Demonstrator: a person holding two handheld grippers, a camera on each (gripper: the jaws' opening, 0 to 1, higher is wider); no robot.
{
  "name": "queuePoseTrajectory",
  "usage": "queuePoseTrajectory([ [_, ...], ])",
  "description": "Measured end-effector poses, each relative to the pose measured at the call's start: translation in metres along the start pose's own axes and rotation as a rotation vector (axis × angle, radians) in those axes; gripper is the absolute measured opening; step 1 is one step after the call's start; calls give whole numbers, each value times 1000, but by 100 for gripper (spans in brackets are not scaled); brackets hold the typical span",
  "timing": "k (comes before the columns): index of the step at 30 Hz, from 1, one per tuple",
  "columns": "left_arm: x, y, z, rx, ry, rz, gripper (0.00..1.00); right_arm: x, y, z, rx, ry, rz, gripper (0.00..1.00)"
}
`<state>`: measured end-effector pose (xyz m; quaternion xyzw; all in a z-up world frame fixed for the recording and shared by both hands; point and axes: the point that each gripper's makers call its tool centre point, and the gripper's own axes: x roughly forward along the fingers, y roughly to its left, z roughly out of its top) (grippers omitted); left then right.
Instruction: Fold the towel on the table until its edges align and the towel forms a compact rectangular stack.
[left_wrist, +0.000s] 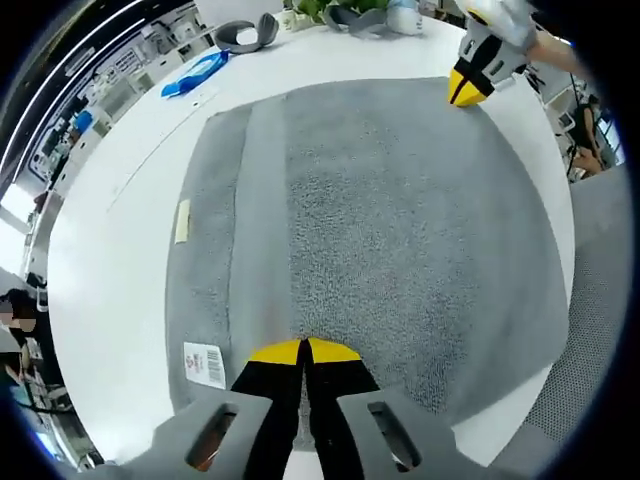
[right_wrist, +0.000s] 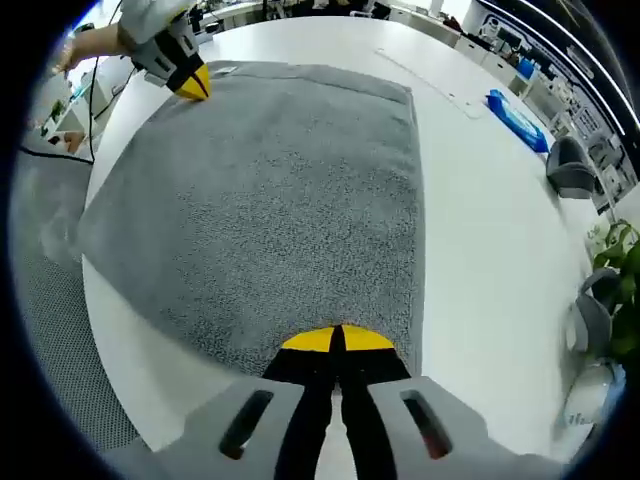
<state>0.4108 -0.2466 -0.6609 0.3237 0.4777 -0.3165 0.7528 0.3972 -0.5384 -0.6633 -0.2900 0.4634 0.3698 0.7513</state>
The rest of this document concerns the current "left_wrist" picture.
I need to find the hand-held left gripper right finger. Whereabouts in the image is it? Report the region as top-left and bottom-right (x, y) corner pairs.
(305, 337), (494, 480)

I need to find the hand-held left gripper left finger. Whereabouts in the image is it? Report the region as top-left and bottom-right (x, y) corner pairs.
(107, 338), (307, 480)

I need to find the grey towel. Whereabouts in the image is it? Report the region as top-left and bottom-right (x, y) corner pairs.
(164, 77), (571, 449)

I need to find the white spray bottle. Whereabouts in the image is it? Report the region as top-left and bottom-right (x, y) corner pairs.
(387, 0), (426, 35)

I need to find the green potted plant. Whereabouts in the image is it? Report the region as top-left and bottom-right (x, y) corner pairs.
(292, 0), (391, 24)

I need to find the grey curved headrest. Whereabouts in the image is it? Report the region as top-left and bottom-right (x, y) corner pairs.
(213, 12), (281, 55)

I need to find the white table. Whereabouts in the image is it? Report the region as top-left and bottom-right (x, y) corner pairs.
(44, 9), (576, 466)

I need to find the grey mesh office chair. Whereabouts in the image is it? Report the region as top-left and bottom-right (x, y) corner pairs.
(479, 164), (636, 471)

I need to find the blue wipes packet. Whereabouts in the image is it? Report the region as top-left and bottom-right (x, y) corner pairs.
(159, 49), (230, 100)

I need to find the grey strap near plant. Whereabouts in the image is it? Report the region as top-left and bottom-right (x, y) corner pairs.
(322, 2), (396, 36)

